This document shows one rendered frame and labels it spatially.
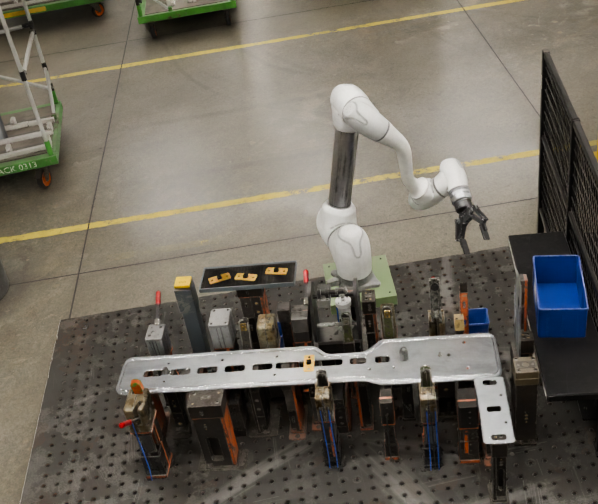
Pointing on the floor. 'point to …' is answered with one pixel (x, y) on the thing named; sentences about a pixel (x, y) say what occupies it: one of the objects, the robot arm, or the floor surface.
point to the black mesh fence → (587, 244)
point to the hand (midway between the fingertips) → (476, 244)
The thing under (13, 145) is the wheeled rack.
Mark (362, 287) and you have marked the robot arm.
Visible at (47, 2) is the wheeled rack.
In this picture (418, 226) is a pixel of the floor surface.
